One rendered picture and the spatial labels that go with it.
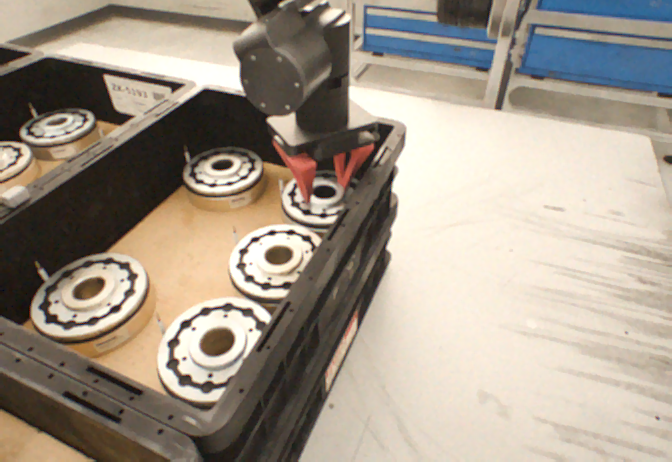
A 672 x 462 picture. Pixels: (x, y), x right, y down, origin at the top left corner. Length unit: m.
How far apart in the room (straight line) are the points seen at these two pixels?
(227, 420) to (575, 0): 2.19
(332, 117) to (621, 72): 2.07
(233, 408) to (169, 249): 0.28
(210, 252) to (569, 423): 0.44
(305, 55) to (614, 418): 0.50
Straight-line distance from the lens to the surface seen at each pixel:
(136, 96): 0.75
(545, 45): 2.36
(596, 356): 0.66
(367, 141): 0.48
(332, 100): 0.44
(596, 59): 2.39
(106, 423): 0.32
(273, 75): 0.36
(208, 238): 0.54
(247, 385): 0.30
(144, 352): 0.46
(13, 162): 0.73
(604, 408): 0.62
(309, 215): 0.51
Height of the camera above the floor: 1.19
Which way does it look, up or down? 40 degrees down
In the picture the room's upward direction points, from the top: straight up
